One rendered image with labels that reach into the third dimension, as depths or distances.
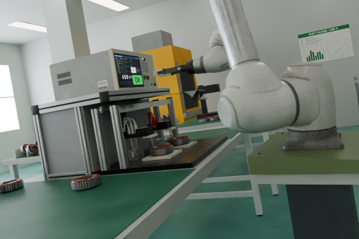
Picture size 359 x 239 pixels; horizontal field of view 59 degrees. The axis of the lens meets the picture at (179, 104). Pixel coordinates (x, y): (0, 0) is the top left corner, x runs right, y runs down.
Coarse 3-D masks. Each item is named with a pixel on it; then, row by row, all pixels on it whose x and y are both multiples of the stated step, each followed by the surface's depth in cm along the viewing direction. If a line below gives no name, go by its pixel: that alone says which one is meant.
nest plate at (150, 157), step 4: (172, 152) 151; (176, 152) 149; (180, 152) 153; (148, 156) 151; (152, 156) 149; (156, 156) 147; (160, 156) 145; (164, 156) 143; (168, 156) 142; (172, 156) 144; (144, 160) 147; (148, 160) 146
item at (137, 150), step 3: (138, 147) 158; (141, 147) 158; (129, 150) 154; (132, 150) 153; (135, 150) 153; (138, 150) 155; (141, 150) 157; (129, 153) 154; (135, 153) 153; (138, 153) 155; (141, 153) 157; (129, 156) 154; (135, 156) 153; (138, 156) 154; (141, 156) 157; (129, 159) 154; (132, 159) 154; (135, 159) 153; (138, 159) 154
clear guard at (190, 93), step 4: (180, 92) 165; (184, 92) 164; (188, 92) 167; (192, 92) 172; (160, 96) 169; (164, 96) 176; (192, 96) 165; (200, 96) 176; (204, 96) 181; (196, 100) 162
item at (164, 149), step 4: (168, 144) 154; (152, 148) 149; (156, 148) 147; (160, 148) 147; (164, 148) 146; (168, 148) 147; (172, 148) 150; (152, 152) 148; (156, 152) 147; (160, 152) 146; (164, 152) 147; (168, 152) 147
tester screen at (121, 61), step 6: (114, 54) 150; (120, 60) 154; (126, 60) 159; (132, 60) 165; (138, 60) 171; (120, 66) 153; (126, 66) 158; (132, 66) 164; (138, 66) 170; (120, 72) 152; (126, 72) 157; (120, 78) 151; (120, 84) 150; (126, 84) 156; (132, 84) 161; (138, 84) 167
